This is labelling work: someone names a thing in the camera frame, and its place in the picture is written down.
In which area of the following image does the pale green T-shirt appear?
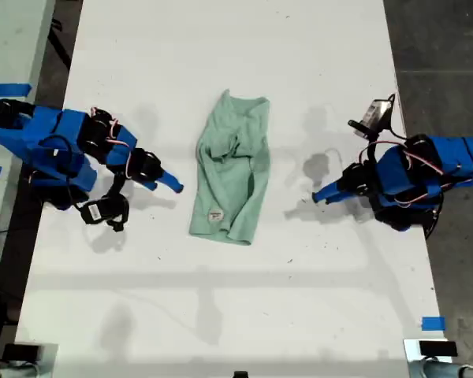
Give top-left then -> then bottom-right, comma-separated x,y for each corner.
188,89 -> 271,247

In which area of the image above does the long blue tape strip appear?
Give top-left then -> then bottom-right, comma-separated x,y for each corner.
0,83 -> 33,98

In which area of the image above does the square blue tape piece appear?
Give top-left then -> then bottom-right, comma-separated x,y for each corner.
421,316 -> 446,332

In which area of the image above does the small black box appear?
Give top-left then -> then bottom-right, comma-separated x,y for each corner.
419,340 -> 458,358
2,343 -> 41,362

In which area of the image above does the pale side table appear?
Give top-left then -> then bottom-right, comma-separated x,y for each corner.
0,0 -> 57,295

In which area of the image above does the grey metal pipe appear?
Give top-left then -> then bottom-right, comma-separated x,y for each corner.
409,360 -> 473,378
0,364 -> 41,378

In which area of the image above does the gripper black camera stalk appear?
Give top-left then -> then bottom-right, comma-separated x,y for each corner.
359,133 -> 380,167
107,172 -> 126,202

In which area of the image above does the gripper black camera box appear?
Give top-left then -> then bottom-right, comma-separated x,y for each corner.
80,194 -> 129,234
348,94 -> 397,139

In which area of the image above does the camera black cable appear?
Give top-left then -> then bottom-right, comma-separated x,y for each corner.
34,135 -> 88,210
385,117 -> 409,141

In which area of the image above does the arm base black cable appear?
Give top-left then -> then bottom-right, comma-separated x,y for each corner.
423,200 -> 445,240

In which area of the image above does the black table frame strut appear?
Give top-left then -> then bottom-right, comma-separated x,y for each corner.
47,15 -> 73,72

